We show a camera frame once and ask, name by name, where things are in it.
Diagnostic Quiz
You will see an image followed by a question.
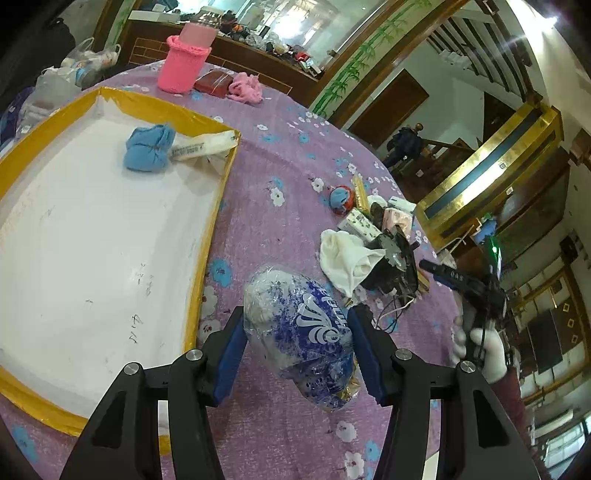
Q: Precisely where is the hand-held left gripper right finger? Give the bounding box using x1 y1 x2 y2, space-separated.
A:
347 305 541 480

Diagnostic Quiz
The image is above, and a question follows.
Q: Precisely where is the pink knitted cloth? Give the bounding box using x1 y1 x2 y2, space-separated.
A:
226 72 264 104

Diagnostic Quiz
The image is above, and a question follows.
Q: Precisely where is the person's right forearm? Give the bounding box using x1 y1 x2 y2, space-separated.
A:
485 364 536 444

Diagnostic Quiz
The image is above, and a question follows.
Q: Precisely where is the person's right hand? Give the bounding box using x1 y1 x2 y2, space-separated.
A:
450 314 509 384

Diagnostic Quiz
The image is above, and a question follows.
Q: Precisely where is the white tube packet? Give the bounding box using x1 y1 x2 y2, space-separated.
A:
170 130 238 162

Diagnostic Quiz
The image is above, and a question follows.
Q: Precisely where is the blue white plastic pack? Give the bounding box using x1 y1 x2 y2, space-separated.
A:
243 264 358 411

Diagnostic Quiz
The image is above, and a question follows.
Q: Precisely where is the white cloth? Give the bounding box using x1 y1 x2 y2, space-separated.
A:
320 229 386 296

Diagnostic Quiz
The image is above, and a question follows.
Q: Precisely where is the black and silver crumpled item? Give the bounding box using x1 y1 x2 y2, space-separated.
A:
365 231 421 296

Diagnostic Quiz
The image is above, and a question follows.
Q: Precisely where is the red wallet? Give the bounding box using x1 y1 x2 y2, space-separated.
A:
194 70 236 97

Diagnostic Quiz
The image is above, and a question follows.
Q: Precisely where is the white plastic bag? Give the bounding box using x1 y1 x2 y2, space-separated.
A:
62 38 122 88
34 67 84 103

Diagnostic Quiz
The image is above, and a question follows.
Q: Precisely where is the wooden staircase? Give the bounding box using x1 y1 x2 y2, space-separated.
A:
425 0 546 102

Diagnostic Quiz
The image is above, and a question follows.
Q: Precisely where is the wooden door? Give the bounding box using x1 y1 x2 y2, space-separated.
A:
344 69 430 148

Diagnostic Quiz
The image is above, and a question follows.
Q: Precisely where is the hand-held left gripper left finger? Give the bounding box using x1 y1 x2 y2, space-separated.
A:
60 305 250 480

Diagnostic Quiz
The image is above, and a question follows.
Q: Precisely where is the blue and red ball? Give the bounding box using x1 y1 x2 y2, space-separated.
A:
329 185 356 215

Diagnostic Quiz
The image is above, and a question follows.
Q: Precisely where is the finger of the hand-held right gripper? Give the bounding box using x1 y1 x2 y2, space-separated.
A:
419 260 462 289

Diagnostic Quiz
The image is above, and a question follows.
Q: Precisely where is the blue cloth bundle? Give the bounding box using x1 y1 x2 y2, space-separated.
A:
123 122 176 172

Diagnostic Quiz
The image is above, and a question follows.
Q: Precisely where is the pink knitted cup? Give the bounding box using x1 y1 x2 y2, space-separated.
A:
157 23 218 93

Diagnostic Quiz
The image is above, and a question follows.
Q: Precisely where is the gold framed wooden counter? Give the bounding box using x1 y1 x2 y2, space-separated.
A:
416 104 565 241

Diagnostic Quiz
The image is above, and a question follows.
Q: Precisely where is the purple floral tablecloth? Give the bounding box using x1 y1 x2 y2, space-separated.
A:
0 60 462 480

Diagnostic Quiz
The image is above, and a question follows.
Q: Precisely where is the white box with yellow rim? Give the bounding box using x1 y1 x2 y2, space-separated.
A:
0 87 242 455

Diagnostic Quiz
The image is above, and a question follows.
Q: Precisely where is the white dotted tissue packet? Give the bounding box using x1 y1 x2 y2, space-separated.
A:
337 209 382 243

